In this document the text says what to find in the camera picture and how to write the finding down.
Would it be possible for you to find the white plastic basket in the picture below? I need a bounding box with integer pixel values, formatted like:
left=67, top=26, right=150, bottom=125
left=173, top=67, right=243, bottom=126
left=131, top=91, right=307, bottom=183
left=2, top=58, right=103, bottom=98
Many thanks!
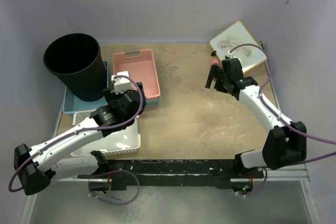
left=70, top=116, right=141, bottom=157

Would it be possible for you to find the blue basket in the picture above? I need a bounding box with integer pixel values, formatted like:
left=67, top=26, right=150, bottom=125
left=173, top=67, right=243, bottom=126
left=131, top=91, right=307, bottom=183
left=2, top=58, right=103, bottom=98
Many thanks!
left=61, top=60, right=110, bottom=114
left=145, top=96, right=161, bottom=106

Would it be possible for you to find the pink plastic basket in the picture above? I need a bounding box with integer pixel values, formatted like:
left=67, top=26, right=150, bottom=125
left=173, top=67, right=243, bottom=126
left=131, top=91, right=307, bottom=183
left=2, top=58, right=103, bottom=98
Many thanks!
left=112, top=49, right=161, bottom=100

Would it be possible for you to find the large black plastic bucket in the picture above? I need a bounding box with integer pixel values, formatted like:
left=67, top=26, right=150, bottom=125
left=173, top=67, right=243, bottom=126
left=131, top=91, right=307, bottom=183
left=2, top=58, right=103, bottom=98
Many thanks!
left=43, top=33, right=107, bottom=102

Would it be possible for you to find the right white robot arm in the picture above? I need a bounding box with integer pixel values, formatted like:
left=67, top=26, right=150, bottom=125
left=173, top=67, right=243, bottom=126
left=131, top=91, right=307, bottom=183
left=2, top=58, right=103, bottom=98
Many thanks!
left=205, top=58, right=307, bottom=177

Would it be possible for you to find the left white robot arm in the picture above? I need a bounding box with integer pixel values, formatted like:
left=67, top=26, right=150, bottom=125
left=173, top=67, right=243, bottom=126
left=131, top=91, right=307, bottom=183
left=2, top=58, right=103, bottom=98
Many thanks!
left=8, top=82, right=146, bottom=196

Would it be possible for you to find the pink capped small bottle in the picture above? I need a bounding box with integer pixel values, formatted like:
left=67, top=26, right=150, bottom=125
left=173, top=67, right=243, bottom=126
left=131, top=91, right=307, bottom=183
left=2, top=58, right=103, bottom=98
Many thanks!
left=211, top=59, right=219, bottom=66

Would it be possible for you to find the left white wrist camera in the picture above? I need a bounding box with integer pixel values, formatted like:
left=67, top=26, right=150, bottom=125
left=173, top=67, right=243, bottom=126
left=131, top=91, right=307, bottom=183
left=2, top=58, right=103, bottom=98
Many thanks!
left=111, top=71, right=133, bottom=94

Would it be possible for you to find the small whiteboard with wooden frame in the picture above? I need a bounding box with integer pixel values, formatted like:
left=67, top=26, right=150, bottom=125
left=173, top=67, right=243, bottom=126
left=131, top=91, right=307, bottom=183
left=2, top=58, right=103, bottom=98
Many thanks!
left=209, top=20, right=267, bottom=73

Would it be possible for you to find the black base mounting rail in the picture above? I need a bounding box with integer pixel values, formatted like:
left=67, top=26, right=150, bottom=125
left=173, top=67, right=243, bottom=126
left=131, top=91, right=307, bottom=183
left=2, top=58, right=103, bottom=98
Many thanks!
left=78, top=159, right=264, bottom=190

